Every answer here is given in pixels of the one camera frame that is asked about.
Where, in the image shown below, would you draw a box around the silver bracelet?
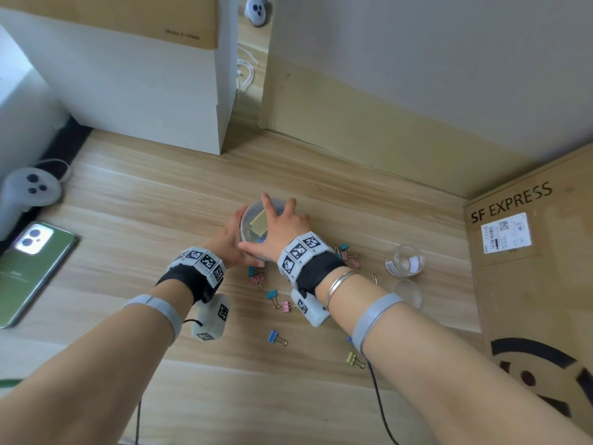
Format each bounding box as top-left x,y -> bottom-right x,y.
324,269 -> 358,311

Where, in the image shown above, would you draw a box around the person's right forearm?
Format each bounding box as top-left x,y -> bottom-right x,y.
324,268 -> 593,445

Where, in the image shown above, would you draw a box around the small clear plastic jar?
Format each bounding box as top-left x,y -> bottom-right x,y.
385,244 -> 426,279

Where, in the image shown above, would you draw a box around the person's left hand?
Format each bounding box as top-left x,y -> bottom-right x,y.
203,205 -> 266,270

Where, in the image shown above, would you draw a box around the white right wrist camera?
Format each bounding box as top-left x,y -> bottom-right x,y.
290,289 -> 330,328

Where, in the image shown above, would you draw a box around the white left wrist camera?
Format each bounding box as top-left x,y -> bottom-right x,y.
191,293 -> 232,344

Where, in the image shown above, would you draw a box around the green smartphone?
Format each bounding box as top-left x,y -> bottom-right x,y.
0,221 -> 80,329

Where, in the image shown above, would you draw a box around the black right wrist strap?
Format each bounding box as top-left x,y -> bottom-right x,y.
277,231 -> 347,297

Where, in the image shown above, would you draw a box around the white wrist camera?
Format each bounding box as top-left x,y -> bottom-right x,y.
191,293 -> 232,344
290,289 -> 330,328

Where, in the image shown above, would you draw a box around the large clear plastic jar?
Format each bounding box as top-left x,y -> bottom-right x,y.
239,198 -> 297,263

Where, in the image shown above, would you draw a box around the black wrist strap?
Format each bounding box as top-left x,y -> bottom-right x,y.
155,247 -> 227,304
277,231 -> 347,297

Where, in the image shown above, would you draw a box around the white game controller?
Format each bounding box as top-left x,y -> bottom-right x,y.
244,0 -> 269,27
0,158 -> 73,242

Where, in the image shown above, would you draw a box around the brown cardboard box black logo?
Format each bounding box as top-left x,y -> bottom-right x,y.
463,142 -> 593,422

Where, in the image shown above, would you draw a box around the person's left forearm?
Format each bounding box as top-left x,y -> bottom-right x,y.
0,278 -> 196,445

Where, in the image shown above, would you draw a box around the heap of large binder clips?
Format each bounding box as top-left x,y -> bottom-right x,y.
246,210 -> 271,242

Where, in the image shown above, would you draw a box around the black left wrist strap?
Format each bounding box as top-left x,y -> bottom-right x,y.
155,247 -> 227,304

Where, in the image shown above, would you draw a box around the small clear plastic lid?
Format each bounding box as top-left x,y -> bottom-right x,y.
391,279 -> 423,310

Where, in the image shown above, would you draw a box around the person's right hand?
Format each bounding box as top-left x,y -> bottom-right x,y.
237,193 -> 313,269

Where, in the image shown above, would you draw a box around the white cable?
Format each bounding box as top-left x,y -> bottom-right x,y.
236,46 -> 259,91

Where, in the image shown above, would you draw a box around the small binder clips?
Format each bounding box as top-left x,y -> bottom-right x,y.
246,243 -> 379,369

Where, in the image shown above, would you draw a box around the white cardboard box brown top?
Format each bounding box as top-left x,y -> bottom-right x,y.
0,0 -> 240,156

